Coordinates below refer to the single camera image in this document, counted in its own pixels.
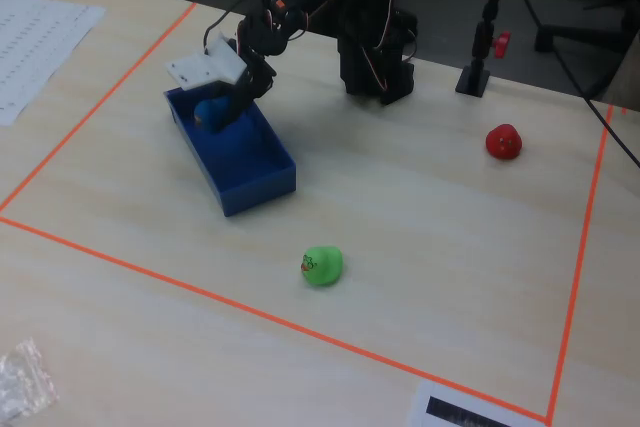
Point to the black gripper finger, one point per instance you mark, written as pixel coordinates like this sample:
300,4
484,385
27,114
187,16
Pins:
262,82
236,107

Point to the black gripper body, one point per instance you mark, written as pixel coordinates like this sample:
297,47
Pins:
253,83

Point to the blue rubber duck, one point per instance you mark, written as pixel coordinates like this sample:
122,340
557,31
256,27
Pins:
210,116

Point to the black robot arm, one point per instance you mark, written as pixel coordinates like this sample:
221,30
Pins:
372,47

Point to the blue rectangular plastic box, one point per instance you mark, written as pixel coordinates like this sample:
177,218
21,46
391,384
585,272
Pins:
240,157

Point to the green rubber duck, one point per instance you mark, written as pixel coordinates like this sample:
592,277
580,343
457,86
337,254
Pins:
324,267

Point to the red rubber duck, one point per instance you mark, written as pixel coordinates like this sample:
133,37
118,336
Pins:
504,142

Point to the orange tape strip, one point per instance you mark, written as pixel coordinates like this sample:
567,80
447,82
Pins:
95,107
250,312
582,257

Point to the white printed paper sheet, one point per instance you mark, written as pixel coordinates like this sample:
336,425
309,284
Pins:
35,52

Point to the red stand knob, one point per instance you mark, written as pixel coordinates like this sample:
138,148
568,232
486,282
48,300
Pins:
502,44

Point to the black office chair base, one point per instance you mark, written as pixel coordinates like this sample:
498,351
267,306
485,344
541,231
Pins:
585,37

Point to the clear plastic bag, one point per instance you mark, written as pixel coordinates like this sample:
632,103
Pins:
22,387

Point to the white paper with black bar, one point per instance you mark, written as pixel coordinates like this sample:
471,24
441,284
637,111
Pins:
450,407

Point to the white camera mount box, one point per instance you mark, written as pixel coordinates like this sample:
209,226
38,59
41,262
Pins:
205,67

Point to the black camera stand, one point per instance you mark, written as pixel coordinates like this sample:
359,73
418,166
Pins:
482,47

